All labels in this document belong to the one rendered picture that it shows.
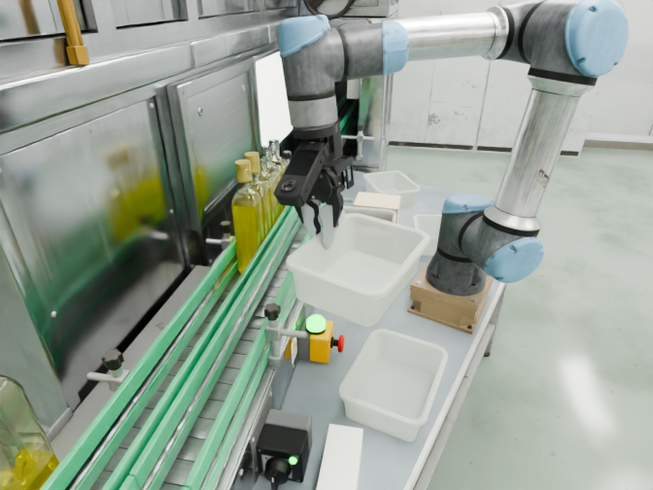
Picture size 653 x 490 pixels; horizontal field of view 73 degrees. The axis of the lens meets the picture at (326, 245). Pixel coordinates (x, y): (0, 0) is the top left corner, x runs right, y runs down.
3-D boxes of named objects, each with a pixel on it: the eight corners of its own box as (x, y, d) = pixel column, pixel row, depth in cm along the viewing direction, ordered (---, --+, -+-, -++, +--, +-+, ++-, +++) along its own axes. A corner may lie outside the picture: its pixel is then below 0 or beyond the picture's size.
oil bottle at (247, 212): (246, 262, 115) (237, 184, 105) (266, 263, 114) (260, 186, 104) (238, 273, 110) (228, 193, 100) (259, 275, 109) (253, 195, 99)
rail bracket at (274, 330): (272, 354, 86) (267, 298, 80) (309, 360, 85) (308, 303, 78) (266, 369, 83) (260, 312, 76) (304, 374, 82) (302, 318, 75)
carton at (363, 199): (358, 209, 173) (359, 192, 169) (399, 213, 170) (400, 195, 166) (352, 223, 163) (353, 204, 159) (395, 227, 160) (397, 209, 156)
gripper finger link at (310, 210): (336, 237, 82) (331, 190, 78) (321, 251, 78) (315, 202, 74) (322, 234, 84) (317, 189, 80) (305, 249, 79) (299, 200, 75)
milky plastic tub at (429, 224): (409, 235, 157) (412, 213, 153) (474, 238, 156) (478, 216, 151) (414, 262, 142) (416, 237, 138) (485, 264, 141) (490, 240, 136)
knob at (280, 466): (266, 472, 76) (260, 490, 73) (265, 455, 74) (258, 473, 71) (292, 476, 76) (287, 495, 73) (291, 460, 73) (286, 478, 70)
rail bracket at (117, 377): (108, 400, 77) (87, 340, 70) (144, 405, 76) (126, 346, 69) (93, 418, 73) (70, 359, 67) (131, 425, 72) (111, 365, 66)
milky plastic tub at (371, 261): (429, 274, 82) (435, 233, 78) (375, 346, 65) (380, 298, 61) (346, 248, 90) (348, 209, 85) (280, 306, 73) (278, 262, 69)
